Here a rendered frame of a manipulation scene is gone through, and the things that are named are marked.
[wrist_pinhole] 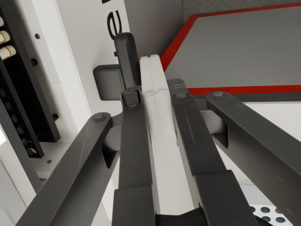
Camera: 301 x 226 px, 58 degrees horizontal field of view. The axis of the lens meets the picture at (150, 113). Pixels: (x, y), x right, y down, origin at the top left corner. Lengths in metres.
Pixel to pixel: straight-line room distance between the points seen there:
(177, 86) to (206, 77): 0.31
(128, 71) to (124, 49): 0.02
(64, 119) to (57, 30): 0.19
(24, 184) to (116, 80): 0.15
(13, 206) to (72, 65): 0.15
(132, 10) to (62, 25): 0.38
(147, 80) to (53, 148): 0.24
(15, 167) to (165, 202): 0.30
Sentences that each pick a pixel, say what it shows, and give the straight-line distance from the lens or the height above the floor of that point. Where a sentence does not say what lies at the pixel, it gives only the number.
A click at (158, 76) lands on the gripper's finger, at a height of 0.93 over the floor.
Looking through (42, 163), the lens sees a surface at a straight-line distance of 0.36.
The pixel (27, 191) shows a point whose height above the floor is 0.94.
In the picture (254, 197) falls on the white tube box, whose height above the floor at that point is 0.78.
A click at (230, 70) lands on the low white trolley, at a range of 0.50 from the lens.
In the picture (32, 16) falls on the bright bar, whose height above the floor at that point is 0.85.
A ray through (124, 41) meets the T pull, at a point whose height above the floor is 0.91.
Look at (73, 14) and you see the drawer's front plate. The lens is 0.20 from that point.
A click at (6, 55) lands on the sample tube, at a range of 0.30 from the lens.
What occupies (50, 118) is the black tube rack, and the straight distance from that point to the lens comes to 0.33.
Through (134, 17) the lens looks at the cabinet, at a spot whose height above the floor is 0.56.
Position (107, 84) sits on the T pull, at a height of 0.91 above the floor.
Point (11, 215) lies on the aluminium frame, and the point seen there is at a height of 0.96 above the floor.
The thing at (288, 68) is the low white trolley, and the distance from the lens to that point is 0.51.
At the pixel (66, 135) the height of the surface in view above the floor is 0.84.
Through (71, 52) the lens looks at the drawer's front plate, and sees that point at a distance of 0.20.
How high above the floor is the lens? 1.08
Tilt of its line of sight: 55 degrees down
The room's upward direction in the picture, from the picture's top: 152 degrees counter-clockwise
